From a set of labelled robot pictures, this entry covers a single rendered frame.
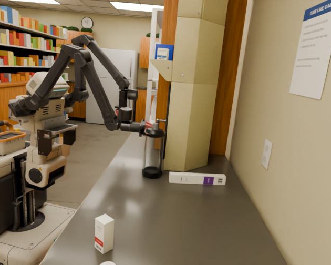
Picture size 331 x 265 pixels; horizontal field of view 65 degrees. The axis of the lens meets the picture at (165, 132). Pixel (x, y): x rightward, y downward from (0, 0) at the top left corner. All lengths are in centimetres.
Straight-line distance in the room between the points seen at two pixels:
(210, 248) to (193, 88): 76
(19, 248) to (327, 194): 177
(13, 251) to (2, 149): 66
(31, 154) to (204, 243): 130
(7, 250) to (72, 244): 121
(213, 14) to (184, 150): 69
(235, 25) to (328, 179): 117
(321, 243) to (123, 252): 54
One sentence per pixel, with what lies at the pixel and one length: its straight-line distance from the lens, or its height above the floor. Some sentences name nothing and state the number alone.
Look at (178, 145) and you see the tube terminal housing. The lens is 137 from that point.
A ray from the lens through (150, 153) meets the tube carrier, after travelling 125.
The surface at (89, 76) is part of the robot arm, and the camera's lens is 140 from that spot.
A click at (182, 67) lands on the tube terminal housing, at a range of 131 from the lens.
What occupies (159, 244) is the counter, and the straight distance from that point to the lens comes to 88.
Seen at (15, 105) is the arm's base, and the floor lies 120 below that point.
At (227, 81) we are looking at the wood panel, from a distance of 171.
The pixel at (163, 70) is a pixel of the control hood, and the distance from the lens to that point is 131.
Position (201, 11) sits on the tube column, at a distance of 135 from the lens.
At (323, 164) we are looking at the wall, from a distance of 81.
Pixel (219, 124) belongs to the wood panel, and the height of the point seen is 115.
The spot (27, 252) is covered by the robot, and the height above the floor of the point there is 28.
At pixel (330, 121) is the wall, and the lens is 80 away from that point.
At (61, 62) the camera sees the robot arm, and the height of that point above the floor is 145.
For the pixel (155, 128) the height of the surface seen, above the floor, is 119.
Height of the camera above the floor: 147
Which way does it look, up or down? 14 degrees down
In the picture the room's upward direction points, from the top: 5 degrees clockwise
